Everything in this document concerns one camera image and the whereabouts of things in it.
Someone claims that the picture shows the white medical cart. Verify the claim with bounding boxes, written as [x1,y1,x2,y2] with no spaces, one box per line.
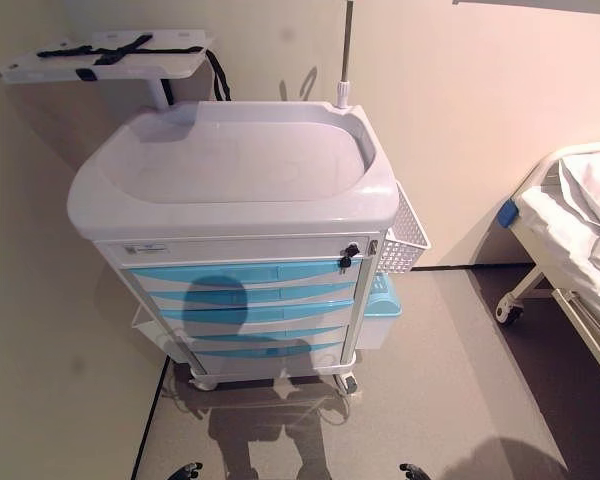
[67,99,399,391]

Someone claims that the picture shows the white side shelf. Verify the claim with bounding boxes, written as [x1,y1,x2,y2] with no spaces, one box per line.
[0,29,219,109]

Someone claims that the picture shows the cream hospital bed frame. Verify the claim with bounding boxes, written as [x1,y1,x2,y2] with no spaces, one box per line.
[496,141,600,386]

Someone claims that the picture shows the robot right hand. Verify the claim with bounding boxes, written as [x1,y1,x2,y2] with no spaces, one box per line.
[398,462,431,480]

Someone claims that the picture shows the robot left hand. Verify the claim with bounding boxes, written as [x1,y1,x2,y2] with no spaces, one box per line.
[169,462,204,480]

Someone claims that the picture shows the white side rack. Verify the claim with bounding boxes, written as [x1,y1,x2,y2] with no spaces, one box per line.
[131,304,194,364]

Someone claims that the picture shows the white bedding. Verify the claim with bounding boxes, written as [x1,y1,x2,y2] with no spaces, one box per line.
[522,149,600,321]

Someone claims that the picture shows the white perforated side basket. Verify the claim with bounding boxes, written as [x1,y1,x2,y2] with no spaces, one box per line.
[378,182,432,276]

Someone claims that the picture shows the blue bed corner bumper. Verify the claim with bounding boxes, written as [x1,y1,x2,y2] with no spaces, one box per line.
[498,198,522,229]

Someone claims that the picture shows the metal IV pole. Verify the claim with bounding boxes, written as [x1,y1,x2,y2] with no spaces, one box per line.
[335,0,355,109]

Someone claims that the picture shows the grey cart caster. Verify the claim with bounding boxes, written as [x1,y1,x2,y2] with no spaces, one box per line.
[335,372,361,396]
[189,367,221,391]

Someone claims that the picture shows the blue lidded waste bin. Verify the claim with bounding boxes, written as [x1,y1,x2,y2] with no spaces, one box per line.
[357,273,403,351]

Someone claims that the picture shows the black strap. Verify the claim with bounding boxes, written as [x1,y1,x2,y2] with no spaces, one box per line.
[36,32,231,104]

